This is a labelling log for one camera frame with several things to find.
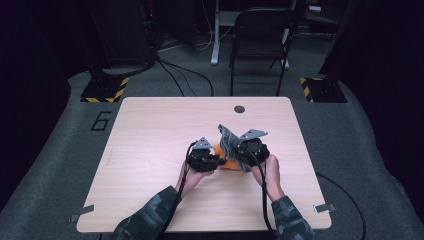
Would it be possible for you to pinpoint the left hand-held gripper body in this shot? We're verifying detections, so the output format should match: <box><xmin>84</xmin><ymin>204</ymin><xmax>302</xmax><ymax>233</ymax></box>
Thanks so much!
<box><xmin>185</xmin><ymin>137</ymin><xmax>216</xmax><ymax>173</ymax></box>

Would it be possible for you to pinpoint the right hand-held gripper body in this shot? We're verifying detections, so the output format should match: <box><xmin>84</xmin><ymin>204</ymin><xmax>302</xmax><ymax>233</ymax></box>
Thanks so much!
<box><xmin>233</xmin><ymin>128</ymin><xmax>270</xmax><ymax>168</ymax></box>

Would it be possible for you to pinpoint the orange plush toy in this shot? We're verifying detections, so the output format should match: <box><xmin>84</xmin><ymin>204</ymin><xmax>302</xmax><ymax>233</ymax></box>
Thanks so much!
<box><xmin>212</xmin><ymin>143</ymin><xmax>243</xmax><ymax>172</ymax></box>

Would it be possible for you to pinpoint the grey towel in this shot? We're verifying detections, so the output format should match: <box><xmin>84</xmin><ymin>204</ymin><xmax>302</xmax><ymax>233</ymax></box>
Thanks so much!
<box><xmin>217</xmin><ymin>124</ymin><xmax>252</xmax><ymax>174</ymax></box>

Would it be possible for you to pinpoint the person's left hand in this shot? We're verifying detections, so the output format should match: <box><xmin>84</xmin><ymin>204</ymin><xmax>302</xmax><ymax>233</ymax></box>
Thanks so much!
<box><xmin>174</xmin><ymin>161</ymin><xmax>214</xmax><ymax>200</ymax></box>

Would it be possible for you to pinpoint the person's right hand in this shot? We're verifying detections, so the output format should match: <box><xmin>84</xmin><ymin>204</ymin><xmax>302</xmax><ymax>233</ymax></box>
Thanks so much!
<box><xmin>250</xmin><ymin>154</ymin><xmax>286</xmax><ymax>203</ymax></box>

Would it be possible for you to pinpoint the grey tape strip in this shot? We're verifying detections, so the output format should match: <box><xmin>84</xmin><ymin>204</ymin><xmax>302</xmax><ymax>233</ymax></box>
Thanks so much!
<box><xmin>69</xmin><ymin>204</ymin><xmax>95</xmax><ymax>223</ymax></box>
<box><xmin>313</xmin><ymin>203</ymin><xmax>337</xmax><ymax>214</ymax></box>

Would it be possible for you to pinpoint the striped black stand base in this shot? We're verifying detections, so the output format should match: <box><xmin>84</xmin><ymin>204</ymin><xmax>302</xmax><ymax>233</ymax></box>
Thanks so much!
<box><xmin>80</xmin><ymin>76</ymin><xmax>130</xmax><ymax>104</ymax></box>
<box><xmin>299</xmin><ymin>76</ymin><xmax>348</xmax><ymax>104</ymax></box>

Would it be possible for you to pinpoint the black folding chair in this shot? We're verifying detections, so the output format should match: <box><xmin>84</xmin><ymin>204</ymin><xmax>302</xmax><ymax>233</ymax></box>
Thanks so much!
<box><xmin>229</xmin><ymin>8</ymin><xmax>299</xmax><ymax>97</ymax></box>

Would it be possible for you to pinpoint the dark equipment cabinet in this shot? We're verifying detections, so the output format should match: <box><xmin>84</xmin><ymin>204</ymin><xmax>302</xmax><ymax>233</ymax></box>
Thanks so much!
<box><xmin>87</xmin><ymin>0</ymin><xmax>157</xmax><ymax>69</ymax></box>

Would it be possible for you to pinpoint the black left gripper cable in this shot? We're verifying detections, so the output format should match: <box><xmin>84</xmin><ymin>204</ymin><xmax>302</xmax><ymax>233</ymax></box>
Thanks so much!
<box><xmin>159</xmin><ymin>141</ymin><xmax>200</xmax><ymax>240</ymax></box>

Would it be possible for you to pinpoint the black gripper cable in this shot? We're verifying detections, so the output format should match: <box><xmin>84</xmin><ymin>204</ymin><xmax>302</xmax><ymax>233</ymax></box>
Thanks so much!
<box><xmin>159</xmin><ymin>141</ymin><xmax>200</xmax><ymax>240</ymax></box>
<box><xmin>244</xmin><ymin>146</ymin><xmax>278</xmax><ymax>240</ymax></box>

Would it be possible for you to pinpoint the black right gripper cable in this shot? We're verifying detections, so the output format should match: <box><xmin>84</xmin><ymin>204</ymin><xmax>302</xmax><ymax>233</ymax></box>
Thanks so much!
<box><xmin>244</xmin><ymin>146</ymin><xmax>278</xmax><ymax>240</ymax></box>

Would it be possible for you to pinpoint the black floor cable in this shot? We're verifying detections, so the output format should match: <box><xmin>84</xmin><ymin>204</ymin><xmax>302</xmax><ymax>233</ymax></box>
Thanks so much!
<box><xmin>159</xmin><ymin>61</ymin><xmax>215</xmax><ymax>97</ymax></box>
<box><xmin>155</xmin><ymin>59</ymin><xmax>186</xmax><ymax>97</ymax></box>

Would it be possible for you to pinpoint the thin black cable loop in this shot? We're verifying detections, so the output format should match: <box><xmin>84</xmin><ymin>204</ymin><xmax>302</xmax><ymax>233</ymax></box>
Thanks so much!
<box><xmin>316</xmin><ymin>172</ymin><xmax>367</xmax><ymax>240</ymax></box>

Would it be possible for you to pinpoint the white desk frame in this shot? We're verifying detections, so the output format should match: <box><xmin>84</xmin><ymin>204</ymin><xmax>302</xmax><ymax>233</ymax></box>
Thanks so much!
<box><xmin>210</xmin><ymin>0</ymin><xmax>290</xmax><ymax>70</ymax></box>

